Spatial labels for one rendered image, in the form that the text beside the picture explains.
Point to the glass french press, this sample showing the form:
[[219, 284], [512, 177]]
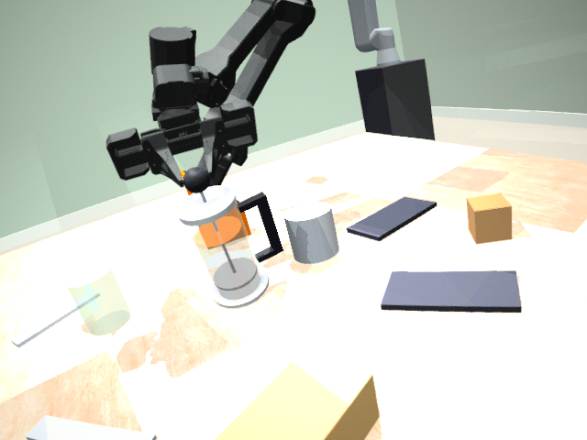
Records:
[[212, 219]]

